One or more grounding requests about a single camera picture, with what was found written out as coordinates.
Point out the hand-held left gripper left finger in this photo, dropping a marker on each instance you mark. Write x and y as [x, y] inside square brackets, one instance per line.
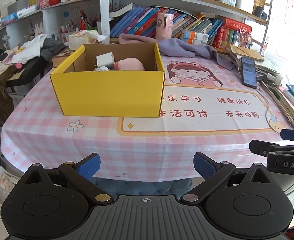
[89, 166]

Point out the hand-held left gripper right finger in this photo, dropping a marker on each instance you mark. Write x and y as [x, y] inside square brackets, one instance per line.
[204, 166]

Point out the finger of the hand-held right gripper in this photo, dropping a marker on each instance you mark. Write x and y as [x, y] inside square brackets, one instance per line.
[293, 134]
[258, 147]

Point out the yellow cardboard box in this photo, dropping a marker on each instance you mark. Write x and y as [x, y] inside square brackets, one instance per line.
[106, 92]

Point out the glossy white charger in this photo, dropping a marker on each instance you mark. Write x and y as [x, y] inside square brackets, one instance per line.
[101, 68]

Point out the white charger with prongs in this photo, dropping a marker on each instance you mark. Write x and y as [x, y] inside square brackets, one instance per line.
[105, 60]

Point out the stack of textbooks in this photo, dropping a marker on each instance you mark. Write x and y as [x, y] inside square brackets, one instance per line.
[289, 105]

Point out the blue seat cushion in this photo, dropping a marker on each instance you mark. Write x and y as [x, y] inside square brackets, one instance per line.
[142, 187]

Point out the black smartphone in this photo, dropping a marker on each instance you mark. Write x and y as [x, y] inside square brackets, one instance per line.
[249, 72]

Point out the white plastic card bag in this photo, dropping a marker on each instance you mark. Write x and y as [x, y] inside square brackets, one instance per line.
[1, 182]

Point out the stack of papers and envelopes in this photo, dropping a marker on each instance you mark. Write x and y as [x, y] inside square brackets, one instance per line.
[247, 51]

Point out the colourful figure display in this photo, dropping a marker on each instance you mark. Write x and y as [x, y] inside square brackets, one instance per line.
[242, 38]

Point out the pink plush toy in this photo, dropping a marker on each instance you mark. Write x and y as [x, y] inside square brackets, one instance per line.
[130, 64]

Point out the wooden chessboard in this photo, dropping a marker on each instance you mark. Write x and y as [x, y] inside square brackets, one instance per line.
[61, 58]

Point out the black flat stand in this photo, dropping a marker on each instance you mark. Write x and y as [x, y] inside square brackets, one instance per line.
[29, 72]

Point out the pink and purple blanket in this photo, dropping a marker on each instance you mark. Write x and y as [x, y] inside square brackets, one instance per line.
[177, 47]

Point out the grey cloth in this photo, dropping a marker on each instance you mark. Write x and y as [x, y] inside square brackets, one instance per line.
[53, 48]

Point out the orange and blue carton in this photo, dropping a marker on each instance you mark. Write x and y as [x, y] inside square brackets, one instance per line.
[194, 34]
[193, 41]

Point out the floral tissue pack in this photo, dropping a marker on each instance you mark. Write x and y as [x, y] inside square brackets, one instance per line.
[81, 40]

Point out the white pen holder box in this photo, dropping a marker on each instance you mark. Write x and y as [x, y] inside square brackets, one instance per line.
[244, 3]

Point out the pens and stationery holders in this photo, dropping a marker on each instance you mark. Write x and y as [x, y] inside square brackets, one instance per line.
[71, 27]

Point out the pink cylindrical humidifier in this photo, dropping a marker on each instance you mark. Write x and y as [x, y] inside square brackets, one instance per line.
[164, 26]

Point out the row of colourful books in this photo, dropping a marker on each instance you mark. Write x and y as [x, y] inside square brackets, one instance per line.
[136, 22]

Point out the white shelf unit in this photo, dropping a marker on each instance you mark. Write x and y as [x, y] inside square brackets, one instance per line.
[104, 10]

